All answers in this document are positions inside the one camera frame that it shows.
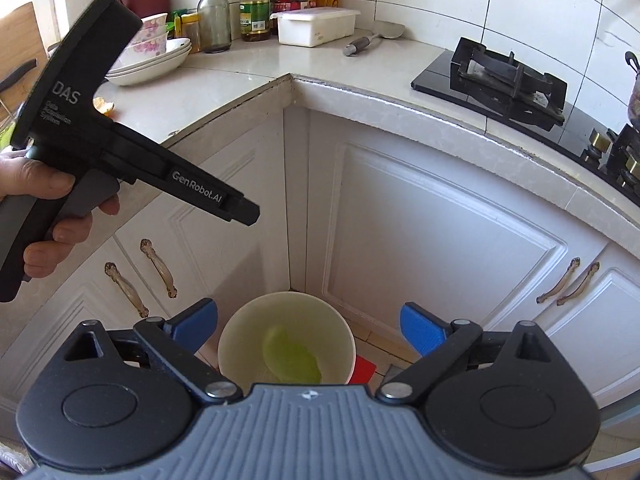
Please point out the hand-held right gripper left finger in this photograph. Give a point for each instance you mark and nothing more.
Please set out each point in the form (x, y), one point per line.
(192, 324)

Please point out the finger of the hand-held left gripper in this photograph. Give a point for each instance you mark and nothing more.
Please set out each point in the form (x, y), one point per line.
(200, 187)

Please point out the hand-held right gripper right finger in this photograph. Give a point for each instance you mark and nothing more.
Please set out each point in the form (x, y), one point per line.
(422, 329)

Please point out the white plastic trash bin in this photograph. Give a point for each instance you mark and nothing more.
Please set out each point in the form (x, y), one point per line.
(240, 340)

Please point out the person's left hand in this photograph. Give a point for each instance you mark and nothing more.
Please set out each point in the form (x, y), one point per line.
(30, 175)

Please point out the orange peel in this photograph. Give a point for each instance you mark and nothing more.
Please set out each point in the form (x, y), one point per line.
(105, 106)

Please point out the white cabinet door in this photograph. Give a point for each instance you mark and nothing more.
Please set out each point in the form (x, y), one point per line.
(440, 240)
(220, 260)
(605, 330)
(55, 320)

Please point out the bamboo cutting board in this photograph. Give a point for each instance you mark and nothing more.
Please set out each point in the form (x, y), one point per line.
(20, 35)

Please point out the red plastic dustpan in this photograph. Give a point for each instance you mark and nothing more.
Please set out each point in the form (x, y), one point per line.
(364, 371)

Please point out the green vegetable leaf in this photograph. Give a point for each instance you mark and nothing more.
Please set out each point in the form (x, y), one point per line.
(292, 355)

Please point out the glass bottle red cap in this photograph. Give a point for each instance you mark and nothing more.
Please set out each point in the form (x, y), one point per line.
(214, 20)

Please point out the oil bottle green label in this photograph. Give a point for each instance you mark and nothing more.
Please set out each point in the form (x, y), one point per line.
(255, 10)

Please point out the white lidded plastic container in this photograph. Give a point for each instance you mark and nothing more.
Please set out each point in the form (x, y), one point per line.
(310, 27)

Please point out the black glass gas stove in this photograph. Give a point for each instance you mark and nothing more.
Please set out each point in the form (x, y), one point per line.
(437, 76)

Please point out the brass stove knob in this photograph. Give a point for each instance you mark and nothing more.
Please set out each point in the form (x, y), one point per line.
(597, 142)
(632, 165)

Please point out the dark metal pot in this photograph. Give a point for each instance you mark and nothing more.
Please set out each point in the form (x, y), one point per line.
(635, 95)

